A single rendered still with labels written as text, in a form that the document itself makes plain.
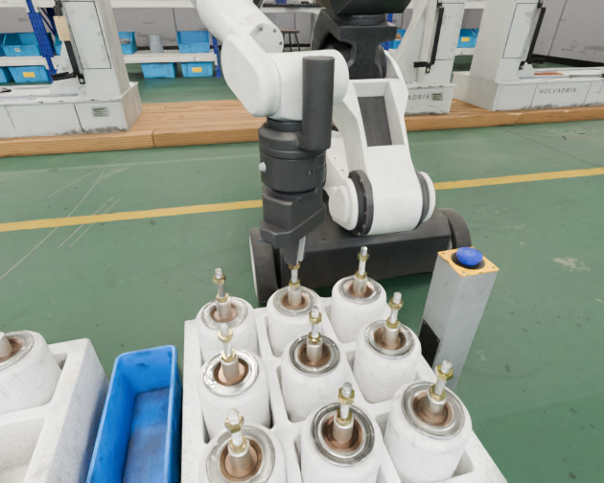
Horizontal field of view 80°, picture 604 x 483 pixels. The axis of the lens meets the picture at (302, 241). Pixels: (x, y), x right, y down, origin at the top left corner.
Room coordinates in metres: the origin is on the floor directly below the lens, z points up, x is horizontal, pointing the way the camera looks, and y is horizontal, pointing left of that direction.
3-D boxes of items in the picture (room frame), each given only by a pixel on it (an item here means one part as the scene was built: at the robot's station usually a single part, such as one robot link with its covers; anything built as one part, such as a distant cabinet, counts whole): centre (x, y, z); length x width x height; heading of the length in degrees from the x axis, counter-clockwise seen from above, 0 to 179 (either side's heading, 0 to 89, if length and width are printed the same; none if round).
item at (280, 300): (0.46, 0.01, 0.25); 0.08 x 0.08 x 0.01
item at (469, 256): (0.49, -0.28, 0.32); 0.04 x 0.04 x 0.02
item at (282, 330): (0.46, 0.01, 0.16); 0.10 x 0.10 x 0.18
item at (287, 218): (0.46, 0.01, 0.46); 0.13 x 0.10 x 0.12; 145
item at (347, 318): (0.49, -0.10, 0.16); 0.10 x 0.10 x 0.18
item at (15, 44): (4.63, 3.09, 0.36); 0.50 x 0.38 x 0.21; 11
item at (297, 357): (0.35, -0.02, 0.25); 0.08 x 0.08 x 0.01
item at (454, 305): (0.49, -0.28, 0.16); 0.07 x 0.07 x 0.31; 15
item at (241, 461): (0.20, 0.07, 0.26); 0.02 x 0.02 x 0.03
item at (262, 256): (0.77, 0.11, 0.10); 0.20 x 0.05 x 0.20; 12
